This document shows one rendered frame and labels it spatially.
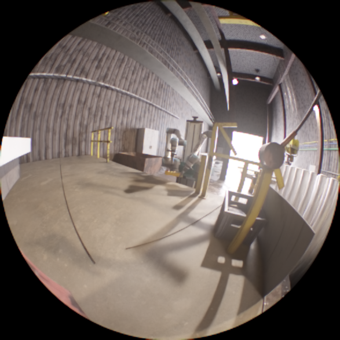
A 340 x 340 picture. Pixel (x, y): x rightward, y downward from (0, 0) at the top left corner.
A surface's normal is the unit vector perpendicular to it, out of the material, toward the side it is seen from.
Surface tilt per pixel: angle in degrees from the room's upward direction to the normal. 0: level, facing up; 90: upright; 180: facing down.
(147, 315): 0
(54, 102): 90
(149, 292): 0
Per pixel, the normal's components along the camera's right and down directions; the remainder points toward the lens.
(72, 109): 0.84, 0.22
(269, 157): -0.52, 0.14
